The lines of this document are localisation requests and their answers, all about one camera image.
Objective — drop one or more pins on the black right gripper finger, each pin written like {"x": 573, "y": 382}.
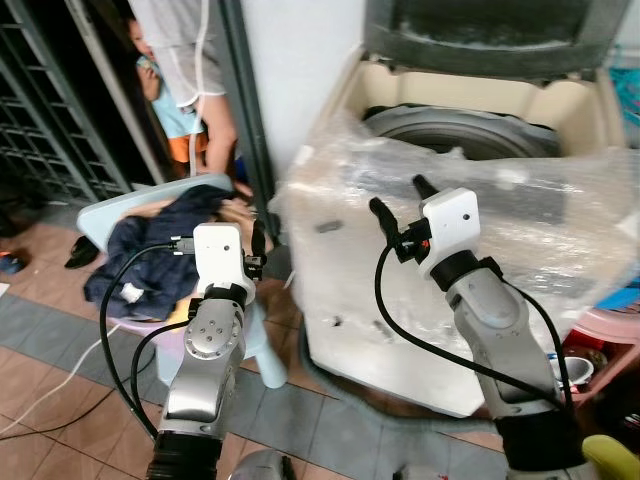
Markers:
{"x": 384, "y": 216}
{"x": 425, "y": 186}

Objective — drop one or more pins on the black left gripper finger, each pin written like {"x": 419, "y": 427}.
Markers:
{"x": 259, "y": 238}

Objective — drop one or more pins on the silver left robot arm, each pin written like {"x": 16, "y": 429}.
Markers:
{"x": 208, "y": 345}

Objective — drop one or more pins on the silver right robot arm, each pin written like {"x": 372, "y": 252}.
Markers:
{"x": 500, "y": 330}

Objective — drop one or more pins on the beige top-load washing machine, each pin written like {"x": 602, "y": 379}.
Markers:
{"x": 350, "y": 330}

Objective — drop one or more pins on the light blue plastic chair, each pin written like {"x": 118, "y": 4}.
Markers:
{"x": 262, "y": 350}

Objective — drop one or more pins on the dark blue garment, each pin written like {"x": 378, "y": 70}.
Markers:
{"x": 140, "y": 265}

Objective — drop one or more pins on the clear plastic washer wrap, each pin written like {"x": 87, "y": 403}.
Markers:
{"x": 560, "y": 230}

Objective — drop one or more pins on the child in blue shirt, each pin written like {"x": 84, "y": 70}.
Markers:
{"x": 172, "y": 120}

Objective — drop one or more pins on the dark grey washer lid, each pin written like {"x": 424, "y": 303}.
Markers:
{"x": 490, "y": 45}

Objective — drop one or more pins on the black sandal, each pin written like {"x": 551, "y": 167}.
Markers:
{"x": 82, "y": 253}

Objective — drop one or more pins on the adult in white shirt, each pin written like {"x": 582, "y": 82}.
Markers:
{"x": 185, "y": 45}

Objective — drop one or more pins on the blue plastic basin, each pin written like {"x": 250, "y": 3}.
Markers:
{"x": 622, "y": 295}

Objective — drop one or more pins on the pink plastic basket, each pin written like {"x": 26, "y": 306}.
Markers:
{"x": 612, "y": 335}

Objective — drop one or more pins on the dark metal grille gate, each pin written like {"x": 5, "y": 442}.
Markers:
{"x": 40, "y": 110}

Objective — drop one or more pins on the yellow-green plastic container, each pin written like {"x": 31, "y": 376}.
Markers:
{"x": 612, "y": 460}

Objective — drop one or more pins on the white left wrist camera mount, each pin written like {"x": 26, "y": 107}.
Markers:
{"x": 217, "y": 255}

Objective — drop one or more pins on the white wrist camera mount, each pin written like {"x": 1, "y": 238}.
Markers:
{"x": 448, "y": 228}
{"x": 217, "y": 255}

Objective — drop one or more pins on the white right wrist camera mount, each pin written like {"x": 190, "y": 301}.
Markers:
{"x": 448, "y": 228}

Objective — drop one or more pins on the dark metal door post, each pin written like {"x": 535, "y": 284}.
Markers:
{"x": 245, "y": 110}

